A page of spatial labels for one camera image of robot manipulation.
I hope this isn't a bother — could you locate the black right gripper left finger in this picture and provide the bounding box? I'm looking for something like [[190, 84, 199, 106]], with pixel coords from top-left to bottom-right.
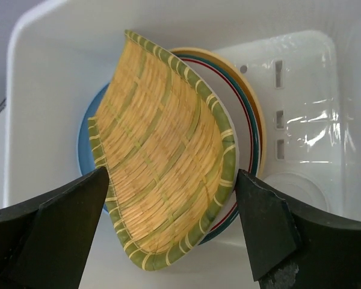
[[0, 167, 109, 288]]

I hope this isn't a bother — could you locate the fan-shaped bamboo tray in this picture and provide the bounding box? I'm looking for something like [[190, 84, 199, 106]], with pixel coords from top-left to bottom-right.
[[88, 30, 238, 271]]

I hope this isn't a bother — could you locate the blue plate in bin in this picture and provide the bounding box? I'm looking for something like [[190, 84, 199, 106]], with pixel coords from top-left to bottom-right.
[[77, 82, 111, 215]]

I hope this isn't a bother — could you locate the white bowl patterned rim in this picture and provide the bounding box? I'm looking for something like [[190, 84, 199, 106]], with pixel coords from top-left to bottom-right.
[[174, 55, 261, 244]]

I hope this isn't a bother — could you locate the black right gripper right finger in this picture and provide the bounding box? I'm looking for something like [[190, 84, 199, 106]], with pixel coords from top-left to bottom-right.
[[235, 170, 361, 288]]

